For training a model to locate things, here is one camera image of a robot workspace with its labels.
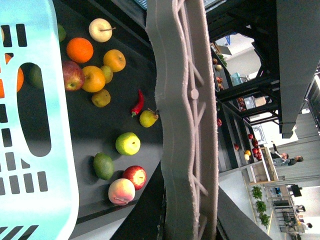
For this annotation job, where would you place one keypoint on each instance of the grey basket handle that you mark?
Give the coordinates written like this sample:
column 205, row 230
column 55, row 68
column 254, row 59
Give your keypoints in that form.
column 185, row 96

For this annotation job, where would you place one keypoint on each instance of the teal plastic shopping basket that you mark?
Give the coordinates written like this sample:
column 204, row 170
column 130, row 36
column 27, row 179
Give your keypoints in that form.
column 39, row 197

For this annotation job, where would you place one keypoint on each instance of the yellow green pear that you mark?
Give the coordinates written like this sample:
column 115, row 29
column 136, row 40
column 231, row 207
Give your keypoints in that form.
column 148, row 118

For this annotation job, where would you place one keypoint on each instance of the red chili pepper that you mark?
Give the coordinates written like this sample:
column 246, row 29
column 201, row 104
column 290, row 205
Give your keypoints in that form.
column 139, row 105

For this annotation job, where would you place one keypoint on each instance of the green apple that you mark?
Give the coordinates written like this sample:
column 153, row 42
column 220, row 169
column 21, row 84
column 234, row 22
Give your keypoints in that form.
column 128, row 144

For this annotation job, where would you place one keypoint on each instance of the black front fruit tray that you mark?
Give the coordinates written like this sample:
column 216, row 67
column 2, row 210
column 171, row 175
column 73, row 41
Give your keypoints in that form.
column 95, row 129

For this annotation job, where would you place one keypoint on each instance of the red apple front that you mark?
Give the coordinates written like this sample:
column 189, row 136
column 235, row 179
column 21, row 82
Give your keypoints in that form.
column 137, row 175

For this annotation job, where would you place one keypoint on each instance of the red apple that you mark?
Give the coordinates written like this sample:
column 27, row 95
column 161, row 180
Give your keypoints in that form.
column 73, row 76
column 137, row 175

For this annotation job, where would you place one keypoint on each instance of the brown kiwi lower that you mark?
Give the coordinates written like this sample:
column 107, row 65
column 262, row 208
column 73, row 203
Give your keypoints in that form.
column 101, row 98

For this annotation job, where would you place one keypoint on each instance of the green avocado front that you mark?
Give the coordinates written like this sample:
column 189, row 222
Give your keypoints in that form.
column 103, row 166

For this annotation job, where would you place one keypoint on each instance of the yellow orange fruit upper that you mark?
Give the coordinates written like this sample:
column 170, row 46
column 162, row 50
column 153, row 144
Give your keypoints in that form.
column 114, row 59

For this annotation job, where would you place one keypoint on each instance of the yellow orange persimmon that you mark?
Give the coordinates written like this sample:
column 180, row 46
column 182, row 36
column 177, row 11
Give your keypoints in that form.
column 94, row 79

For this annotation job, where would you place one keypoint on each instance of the pink peach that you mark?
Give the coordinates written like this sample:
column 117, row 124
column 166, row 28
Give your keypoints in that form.
column 121, row 192

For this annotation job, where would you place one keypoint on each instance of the orange at right edge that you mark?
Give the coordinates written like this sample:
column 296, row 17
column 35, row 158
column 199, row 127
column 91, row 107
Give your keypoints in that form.
column 80, row 50

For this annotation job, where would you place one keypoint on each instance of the white pear with stem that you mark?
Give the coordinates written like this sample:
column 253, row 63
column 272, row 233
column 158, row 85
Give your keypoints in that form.
column 100, row 30

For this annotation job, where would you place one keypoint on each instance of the green lime upper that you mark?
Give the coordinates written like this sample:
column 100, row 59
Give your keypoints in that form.
column 61, row 32

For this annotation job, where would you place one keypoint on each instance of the green lime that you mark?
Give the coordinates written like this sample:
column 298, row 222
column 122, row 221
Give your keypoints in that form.
column 61, row 32
column 35, row 77

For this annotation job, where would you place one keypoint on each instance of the green lime lower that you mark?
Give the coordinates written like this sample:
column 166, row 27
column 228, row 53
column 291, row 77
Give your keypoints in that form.
column 35, row 77

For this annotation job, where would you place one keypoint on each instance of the large orange mandarin centre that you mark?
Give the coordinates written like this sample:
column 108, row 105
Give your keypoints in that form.
column 20, row 77

